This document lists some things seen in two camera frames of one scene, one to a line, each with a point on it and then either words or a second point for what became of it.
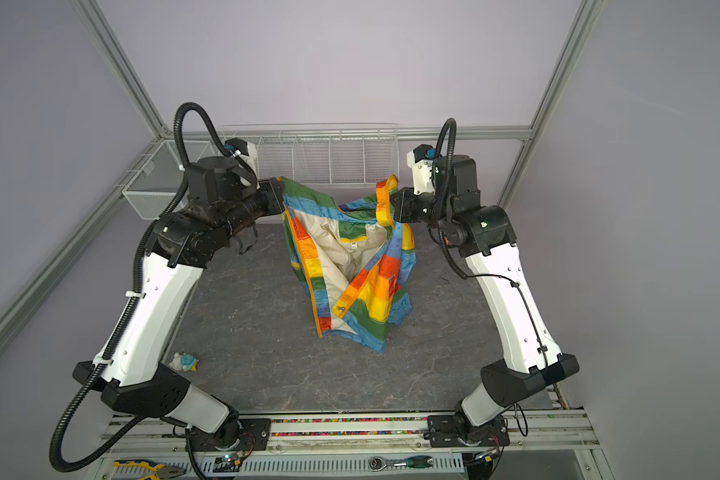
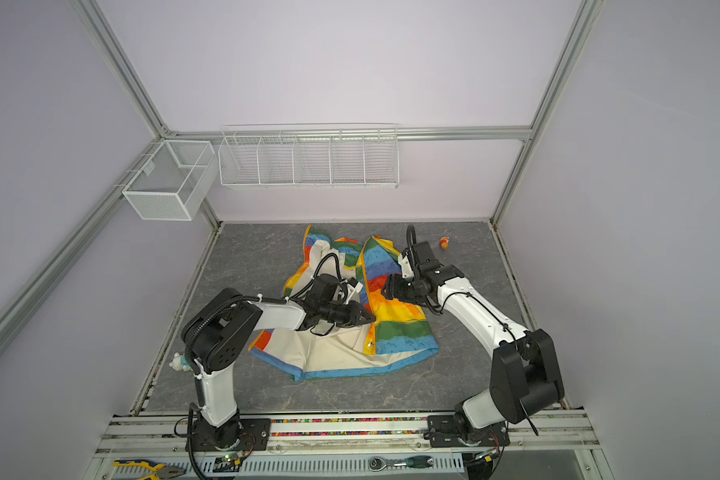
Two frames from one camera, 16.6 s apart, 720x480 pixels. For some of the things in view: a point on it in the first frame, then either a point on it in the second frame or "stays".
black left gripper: x=273 y=189 to x=355 y=311
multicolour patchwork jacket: x=354 y=263 to x=396 y=332
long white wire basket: x=325 y=153 stays
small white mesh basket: x=157 y=186 stays
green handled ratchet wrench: x=415 y=462 stays
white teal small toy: x=184 y=362 stays
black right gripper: x=408 y=206 to x=394 y=291
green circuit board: x=227 y=463 stays
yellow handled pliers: x=159 y=470 stays
